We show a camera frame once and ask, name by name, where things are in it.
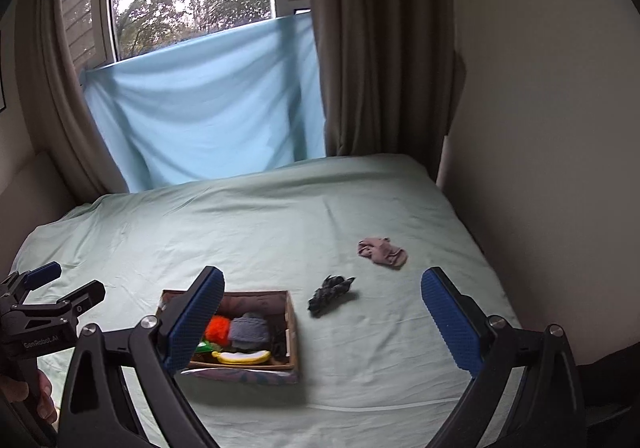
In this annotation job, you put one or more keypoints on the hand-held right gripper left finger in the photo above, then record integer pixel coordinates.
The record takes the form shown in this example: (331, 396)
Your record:
(192, 323)

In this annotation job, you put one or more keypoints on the person's left hand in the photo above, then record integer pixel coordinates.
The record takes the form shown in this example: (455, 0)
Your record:
(42, 400)

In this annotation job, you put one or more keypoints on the bed with pale green sheet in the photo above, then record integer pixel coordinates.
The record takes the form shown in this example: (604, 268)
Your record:
(280, 223)

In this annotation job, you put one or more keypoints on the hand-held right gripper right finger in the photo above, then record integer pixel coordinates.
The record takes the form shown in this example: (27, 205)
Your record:
(450, 318)

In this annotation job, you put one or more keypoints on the green tissue packet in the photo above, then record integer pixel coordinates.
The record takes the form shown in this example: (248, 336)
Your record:
(207, 345)

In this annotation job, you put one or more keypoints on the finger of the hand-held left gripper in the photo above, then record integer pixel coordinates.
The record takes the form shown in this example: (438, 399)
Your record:
(82, 298)
(42, 273)

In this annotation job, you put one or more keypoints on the orange fluffy pompom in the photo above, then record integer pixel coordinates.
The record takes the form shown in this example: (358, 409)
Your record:
(218, 329)

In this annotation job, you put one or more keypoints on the round glitter yellow-rimmed pad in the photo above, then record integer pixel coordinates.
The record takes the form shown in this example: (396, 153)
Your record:
(240, 357)

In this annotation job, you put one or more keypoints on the dark patterned scrunchie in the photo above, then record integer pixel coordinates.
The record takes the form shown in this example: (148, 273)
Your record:
(327, 295)

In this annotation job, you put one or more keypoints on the white headboard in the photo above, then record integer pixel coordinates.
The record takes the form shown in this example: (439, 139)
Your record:
(30, 198)

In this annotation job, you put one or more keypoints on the cardboard box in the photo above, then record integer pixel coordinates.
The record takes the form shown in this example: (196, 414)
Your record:
(260, 300)

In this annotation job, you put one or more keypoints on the light blue hanging sheet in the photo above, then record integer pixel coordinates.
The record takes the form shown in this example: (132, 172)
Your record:
(200, 108)

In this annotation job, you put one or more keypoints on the grey blue sock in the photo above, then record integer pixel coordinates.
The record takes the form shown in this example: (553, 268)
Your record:
(249, 330)

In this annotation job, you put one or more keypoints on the beige pink sock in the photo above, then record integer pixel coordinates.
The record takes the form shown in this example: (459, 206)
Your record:
(382, 253)

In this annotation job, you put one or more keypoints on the brown curtain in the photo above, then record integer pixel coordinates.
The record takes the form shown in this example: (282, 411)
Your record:
(380, 53)
(55, 78)

